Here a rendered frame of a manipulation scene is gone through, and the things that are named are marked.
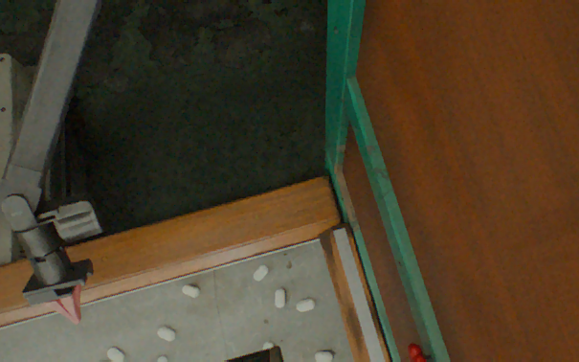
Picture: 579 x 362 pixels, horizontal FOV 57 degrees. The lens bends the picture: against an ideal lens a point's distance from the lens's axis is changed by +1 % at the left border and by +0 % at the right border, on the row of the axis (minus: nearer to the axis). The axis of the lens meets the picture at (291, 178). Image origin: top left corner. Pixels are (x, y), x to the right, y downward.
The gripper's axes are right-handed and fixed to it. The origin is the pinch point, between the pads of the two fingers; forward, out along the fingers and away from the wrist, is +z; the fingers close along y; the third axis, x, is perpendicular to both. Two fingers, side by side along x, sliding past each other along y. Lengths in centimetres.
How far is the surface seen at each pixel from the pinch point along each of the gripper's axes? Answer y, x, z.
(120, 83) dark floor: -9, 124, -14
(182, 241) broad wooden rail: 18.5, 14.1, -2.0
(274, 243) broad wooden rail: 36.2, 11.9, 2.2
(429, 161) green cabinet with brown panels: 52, -45, -36
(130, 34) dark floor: -2, 136, -29
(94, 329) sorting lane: -2.2, 8.3, 9.3
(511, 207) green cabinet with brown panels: 52, -58, -38
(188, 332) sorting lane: 15.9, 4.9, 12.9
